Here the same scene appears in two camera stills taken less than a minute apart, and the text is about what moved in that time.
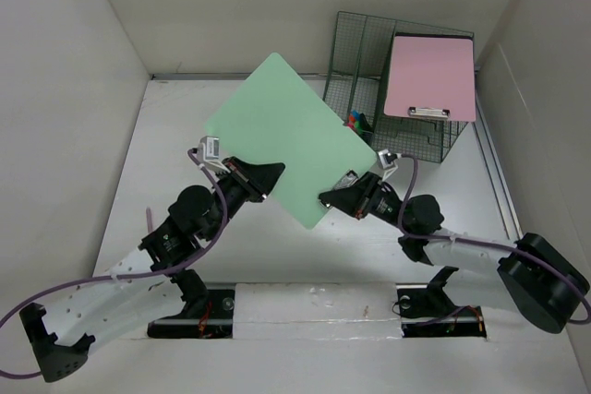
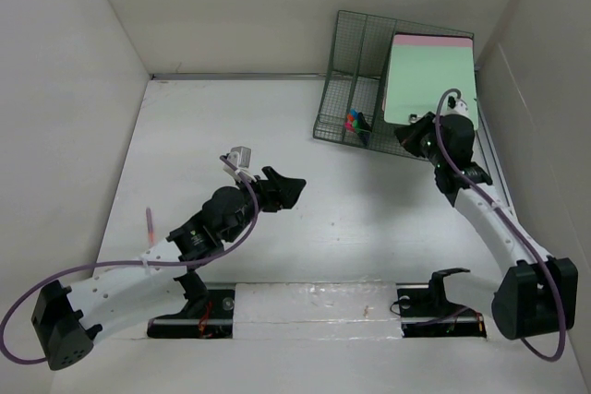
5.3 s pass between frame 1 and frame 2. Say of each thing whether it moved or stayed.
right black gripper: moved
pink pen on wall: stayed
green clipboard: moved
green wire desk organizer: stayed
